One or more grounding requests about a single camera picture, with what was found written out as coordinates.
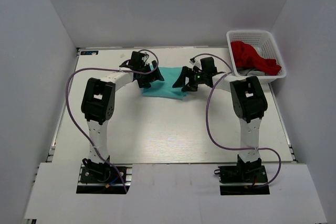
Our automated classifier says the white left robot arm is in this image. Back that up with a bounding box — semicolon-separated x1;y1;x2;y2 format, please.
81;60;164;163

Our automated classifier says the blue corner label sticker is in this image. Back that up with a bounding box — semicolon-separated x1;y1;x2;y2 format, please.
80;50;99;56

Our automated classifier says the teal t shirt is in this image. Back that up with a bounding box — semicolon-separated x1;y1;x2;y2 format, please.
142;67;187;100

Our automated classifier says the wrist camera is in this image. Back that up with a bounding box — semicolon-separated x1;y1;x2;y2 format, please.
129;51;149;71
200;57;217;75

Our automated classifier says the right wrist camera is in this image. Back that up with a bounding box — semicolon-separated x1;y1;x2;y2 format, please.
200;57;217;75

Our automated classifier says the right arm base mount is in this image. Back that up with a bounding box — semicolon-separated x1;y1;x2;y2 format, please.
214;165;270;196

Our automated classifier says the grey t shirt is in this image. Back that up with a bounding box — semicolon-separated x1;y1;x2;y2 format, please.
237;68;268;76

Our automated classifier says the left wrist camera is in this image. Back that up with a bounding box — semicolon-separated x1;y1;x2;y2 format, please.
129;51;149;71

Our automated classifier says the red t shirt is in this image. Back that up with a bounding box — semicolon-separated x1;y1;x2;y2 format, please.
230;41;281;76

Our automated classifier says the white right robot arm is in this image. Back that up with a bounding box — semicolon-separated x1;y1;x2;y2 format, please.
172;66;268;182

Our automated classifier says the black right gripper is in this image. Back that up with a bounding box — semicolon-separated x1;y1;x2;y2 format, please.
173;66;207;92

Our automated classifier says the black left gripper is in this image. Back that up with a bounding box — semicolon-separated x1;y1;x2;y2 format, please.
136;60;163;88

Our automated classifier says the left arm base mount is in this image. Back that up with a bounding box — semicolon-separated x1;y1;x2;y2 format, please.
76;158;132;195

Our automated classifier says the white plastic basket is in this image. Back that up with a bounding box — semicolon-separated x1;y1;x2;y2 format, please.
226;30;287;83

